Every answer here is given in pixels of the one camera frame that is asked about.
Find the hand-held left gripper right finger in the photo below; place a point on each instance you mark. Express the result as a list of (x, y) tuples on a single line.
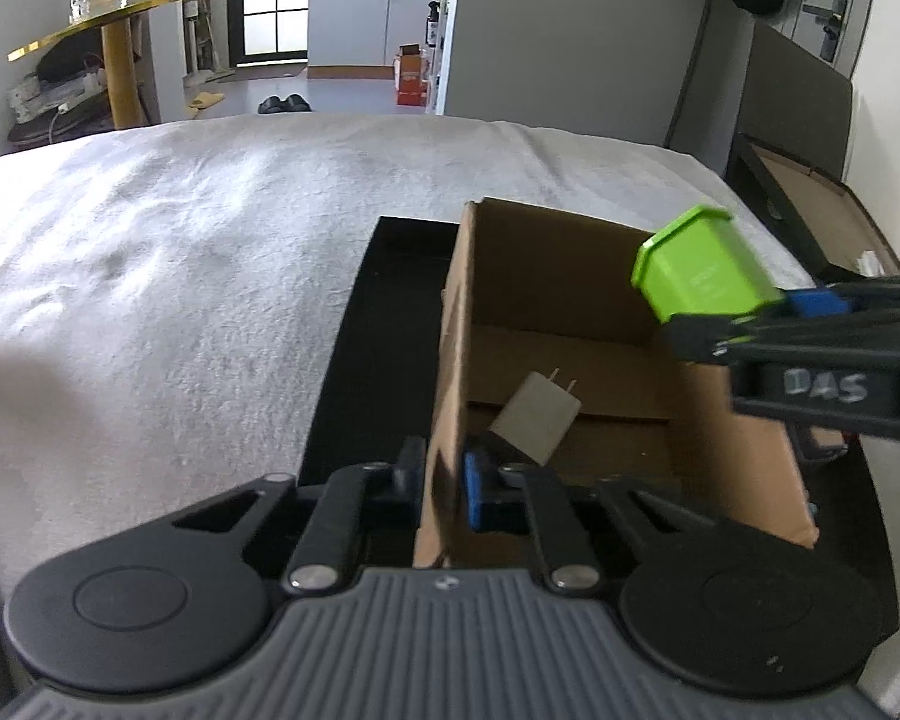
[(476, 495)]

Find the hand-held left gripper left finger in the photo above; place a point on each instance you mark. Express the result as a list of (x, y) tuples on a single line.
[(409, 469)]

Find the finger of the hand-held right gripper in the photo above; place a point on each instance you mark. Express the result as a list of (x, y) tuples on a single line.
[(712, 334), (817, 304)]

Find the green plastic box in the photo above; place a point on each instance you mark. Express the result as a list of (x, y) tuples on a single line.
[(697, 277)]

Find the white charger plug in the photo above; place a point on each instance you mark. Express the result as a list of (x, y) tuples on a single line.
[(532, 420)]

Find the cardboard box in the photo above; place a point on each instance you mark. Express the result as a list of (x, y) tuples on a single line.
[(555, 270)]

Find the white paper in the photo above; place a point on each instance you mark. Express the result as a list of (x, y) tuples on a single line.
[(870, 262)]

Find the black tray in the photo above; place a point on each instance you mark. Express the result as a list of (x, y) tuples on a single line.
[(375, 360)]

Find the black storage box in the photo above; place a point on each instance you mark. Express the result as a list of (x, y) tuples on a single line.
[(765, 195)]

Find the grey board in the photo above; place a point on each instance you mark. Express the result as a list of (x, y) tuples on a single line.
[(795, 105)]

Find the metal door lock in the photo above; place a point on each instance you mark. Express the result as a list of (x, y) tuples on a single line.
[(832, 26)]

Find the white blanket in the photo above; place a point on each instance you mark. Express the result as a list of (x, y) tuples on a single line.
[(157, 277)]

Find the black slippers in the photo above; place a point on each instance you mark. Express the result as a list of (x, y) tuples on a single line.
[(285, 105)]

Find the orange carton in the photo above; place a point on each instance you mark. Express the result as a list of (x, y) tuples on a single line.
[(411, 79)]

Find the dark spray bottle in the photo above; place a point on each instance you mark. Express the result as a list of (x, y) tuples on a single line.
[(432, 26)]

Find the yellow slippers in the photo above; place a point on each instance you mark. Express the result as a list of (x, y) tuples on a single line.
[(206, 100)]

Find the white cabinet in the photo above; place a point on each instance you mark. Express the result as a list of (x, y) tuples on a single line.
[(352, 15)]

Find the black framed glass door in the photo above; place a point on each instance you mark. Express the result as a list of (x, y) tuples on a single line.
[(274, 30)]

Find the gold round table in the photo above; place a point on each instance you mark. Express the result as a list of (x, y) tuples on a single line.
[(124, 75)]

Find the white power strip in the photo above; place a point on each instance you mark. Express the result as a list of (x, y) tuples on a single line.
[(45, 97)]

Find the dark bag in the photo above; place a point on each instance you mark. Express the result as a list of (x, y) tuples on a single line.
[(71, 60)]

